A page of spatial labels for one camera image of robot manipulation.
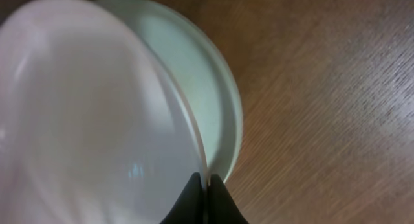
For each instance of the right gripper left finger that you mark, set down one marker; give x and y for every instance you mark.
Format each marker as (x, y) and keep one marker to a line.
(189, 207)

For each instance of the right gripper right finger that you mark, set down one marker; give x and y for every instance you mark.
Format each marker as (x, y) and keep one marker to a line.
(221, 207)

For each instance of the pink-rimmed plate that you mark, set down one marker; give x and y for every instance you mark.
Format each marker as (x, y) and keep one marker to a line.
(94, 129)

